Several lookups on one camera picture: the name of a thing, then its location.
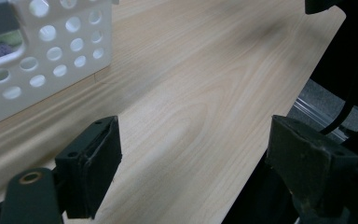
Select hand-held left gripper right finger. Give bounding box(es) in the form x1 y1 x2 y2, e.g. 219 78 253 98
265 114 358 217

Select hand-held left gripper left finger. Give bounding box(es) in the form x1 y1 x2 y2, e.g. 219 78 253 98
54 115 123 220

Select white perforated plastic basket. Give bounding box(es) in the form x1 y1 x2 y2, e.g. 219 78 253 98
0 0 114 132

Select green fuzzy mitten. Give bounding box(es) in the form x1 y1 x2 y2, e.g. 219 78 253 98
0 29 24 63

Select metal rail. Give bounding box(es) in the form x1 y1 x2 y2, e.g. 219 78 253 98
292 97 351 142

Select black cable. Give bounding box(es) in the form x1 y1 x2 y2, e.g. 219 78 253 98
319 24 358 136

